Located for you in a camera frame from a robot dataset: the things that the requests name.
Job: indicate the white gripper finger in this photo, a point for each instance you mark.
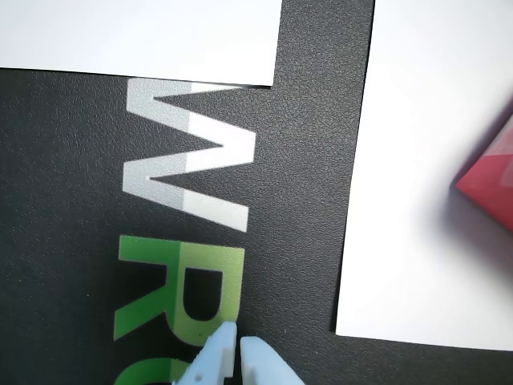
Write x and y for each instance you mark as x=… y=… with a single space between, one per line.
x=214 y=355
x=262 y=367

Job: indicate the black mat with WROB print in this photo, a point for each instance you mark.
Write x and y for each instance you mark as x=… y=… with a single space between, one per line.
x=60 y=200

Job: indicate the pink paper box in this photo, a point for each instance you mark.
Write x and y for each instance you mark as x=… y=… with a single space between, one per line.
x=493 y=188

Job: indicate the white paper sheet marked 1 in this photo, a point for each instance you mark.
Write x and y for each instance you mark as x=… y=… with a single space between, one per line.
x=140 y=32

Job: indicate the white paper sheet marked HOME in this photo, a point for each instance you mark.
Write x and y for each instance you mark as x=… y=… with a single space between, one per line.
x=401 y=160

